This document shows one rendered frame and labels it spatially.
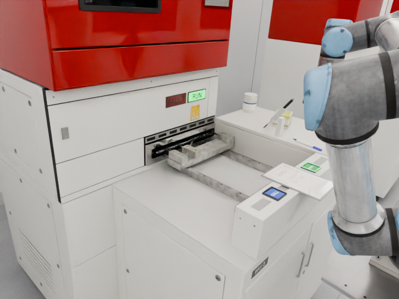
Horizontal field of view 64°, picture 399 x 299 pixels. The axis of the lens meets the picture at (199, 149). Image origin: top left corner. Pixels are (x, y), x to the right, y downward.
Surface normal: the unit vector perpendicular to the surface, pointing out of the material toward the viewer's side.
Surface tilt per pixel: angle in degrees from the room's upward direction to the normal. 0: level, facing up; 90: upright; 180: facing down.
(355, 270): 0
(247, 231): 90
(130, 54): 90
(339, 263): 0
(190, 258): 90
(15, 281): 0
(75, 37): 90
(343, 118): 109
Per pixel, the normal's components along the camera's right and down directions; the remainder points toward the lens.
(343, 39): -0.36, 0.37
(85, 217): 0.74, 0.32
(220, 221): 0.06, -0.91
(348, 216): -0.65, 0.64
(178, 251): -0.67, 0.27
